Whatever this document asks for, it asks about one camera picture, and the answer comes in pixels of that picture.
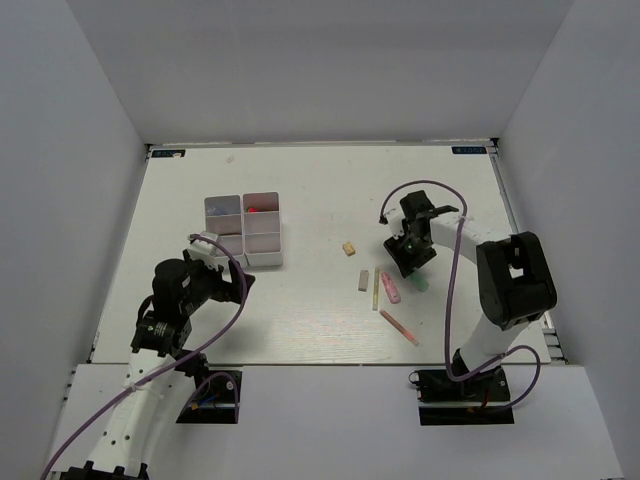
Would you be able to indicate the blue label sticker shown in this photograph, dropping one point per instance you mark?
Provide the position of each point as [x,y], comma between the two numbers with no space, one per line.
[168,153]
[469,150]

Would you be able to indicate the white organizer container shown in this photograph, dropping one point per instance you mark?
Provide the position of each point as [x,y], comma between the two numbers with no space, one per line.
[262,231]
[224,218]

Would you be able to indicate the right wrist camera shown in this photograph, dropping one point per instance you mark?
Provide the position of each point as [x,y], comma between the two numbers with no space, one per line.
[394,220]

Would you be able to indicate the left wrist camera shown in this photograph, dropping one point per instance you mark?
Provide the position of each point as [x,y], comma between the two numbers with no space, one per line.
[201,246]

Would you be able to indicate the orange slim highlighter pen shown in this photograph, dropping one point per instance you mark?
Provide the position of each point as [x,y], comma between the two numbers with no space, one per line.
[399,327]

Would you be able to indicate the blue label sticker right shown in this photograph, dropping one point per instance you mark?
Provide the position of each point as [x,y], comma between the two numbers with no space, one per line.
[469,150]

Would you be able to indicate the white left organizer container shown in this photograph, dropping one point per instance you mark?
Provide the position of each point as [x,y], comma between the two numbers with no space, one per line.
[224,218]

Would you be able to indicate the yellow beige eraser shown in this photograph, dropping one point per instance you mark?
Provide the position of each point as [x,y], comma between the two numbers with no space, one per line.
[348,249]

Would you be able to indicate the blue label sticker left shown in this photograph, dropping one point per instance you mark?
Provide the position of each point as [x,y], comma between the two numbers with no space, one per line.
[168,153]

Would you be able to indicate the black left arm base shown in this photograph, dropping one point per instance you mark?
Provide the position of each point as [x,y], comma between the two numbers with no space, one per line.
[217,399]

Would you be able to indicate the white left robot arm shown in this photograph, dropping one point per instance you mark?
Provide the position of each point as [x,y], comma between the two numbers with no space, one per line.
[163,378]

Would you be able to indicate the yellow slim highlighter pen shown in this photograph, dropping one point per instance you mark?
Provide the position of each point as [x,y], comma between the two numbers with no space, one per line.
[375,289]

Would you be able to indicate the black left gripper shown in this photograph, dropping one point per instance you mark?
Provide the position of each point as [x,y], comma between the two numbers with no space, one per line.
[228,290]

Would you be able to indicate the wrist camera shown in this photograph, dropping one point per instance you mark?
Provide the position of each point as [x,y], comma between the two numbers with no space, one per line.
[394,220]
[201,246]

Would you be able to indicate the grey white eraser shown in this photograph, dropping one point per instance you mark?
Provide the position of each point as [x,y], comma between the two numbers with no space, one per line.
[363,280]

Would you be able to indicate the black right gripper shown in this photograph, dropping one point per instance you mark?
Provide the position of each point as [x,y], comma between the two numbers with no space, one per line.
[406,262]

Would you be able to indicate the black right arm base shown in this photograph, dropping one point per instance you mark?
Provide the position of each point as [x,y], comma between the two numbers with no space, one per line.
[482,400]

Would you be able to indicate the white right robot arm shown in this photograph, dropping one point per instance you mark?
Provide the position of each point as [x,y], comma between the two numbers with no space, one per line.
[515,285]

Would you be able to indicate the white right organizer container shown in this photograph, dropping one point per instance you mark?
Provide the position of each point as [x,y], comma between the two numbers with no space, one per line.
[262,231]

